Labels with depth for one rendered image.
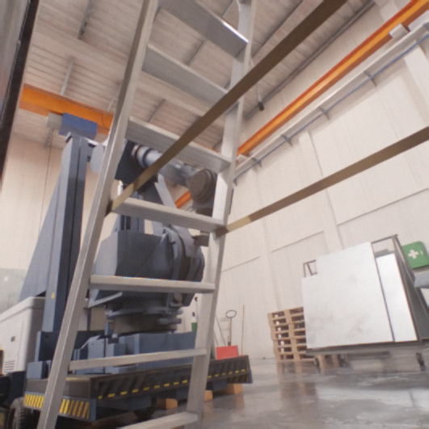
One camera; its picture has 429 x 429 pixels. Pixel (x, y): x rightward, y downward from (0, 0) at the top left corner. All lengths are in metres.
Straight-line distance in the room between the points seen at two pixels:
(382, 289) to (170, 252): 3.52
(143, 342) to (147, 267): 0.34
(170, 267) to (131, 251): 0.22
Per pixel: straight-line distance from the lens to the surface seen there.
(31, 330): 2.39
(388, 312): 4.60
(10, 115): 1.45
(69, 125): 9.00
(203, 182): 1.38
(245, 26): 1.37
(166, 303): 1.62
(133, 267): 1.53
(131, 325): 1.64
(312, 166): 8.39
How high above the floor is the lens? 0.42
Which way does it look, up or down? 23 degrees up
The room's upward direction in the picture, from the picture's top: 6 degrees counter-clockwise
